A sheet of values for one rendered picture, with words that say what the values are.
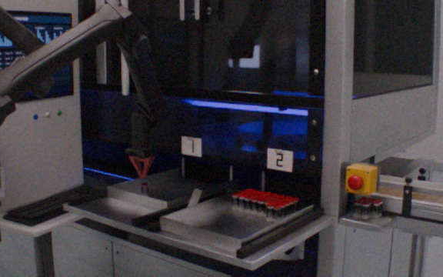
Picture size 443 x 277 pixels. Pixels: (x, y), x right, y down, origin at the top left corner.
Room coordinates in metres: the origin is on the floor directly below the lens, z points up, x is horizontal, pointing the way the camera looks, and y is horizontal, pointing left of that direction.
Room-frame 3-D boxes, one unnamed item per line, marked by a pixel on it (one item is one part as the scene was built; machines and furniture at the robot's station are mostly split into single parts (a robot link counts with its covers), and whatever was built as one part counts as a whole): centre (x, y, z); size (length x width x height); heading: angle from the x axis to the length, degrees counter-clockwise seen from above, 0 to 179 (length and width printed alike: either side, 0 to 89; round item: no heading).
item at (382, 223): (1.40, -0.44, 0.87); 0.14 x 0.13 x 0.02; 142
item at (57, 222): (1.74, 0.56, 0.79); 0.45 x 0.28 x 0.03; 152
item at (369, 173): (1.38, -0.41, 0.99); 0.08 x 0.07 x 0.07; 142
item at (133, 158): (1.59, 0.21, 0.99); 0.07 x 0.07 x 0.09; 67
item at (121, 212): (1.49, 0.04, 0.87); 0.70 x 0.48 x 0.02; 52
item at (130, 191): (1.65, 0.13, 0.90); 0.34 x 0.26 x 0.04; 142
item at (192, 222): (1.36, -0.07, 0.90); 0.34 x 0.26 x 0.04; 141
